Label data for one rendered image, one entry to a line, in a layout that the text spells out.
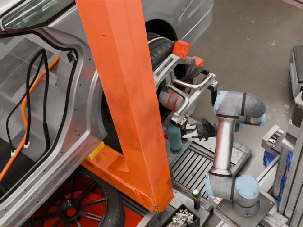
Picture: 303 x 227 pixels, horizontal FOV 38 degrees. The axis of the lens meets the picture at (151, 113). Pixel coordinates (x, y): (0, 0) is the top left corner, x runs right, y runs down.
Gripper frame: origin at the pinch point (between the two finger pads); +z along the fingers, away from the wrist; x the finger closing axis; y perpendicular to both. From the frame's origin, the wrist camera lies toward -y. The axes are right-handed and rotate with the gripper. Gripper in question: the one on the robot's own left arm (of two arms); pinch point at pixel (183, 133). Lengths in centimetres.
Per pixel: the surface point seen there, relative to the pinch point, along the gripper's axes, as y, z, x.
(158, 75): -29.0, 8.8, 22.4
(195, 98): -15.0, -9.9, 12.5
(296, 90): 62, -99, 64
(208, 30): 83, -52, 175
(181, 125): -10.9, 1.2, -2.5
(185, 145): 67, -3, 35
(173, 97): -8.2, 2.1, 21.7
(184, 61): -20.6, -8.6, 38.0
